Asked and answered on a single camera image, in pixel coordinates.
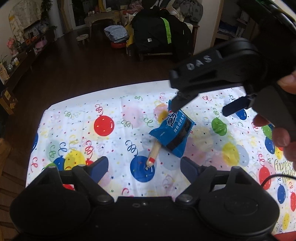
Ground small sausage stick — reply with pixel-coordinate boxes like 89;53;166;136
145;140;162;170

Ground person's right hand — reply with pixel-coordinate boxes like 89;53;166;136
252;70;296;171

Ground wooden chair left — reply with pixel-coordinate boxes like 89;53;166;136
0;138;11;172

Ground balloon birthday tablecloth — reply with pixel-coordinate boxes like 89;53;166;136
26;81;295;234

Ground black backpack green stripe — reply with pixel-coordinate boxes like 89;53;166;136
131;8;191;56

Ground blue snack packet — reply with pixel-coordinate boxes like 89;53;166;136
149;100;195;158

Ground folded blue grey clothes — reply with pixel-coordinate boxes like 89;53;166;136
104;25;129;43

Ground white red cardboard box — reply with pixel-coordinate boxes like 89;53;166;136
275;232;296;241

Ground dark tv sideboard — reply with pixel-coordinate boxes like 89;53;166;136
0;25;58;117

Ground small white stool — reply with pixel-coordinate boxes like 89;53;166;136
76;34;89;46

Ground black cable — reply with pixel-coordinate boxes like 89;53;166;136
260;173;296;187

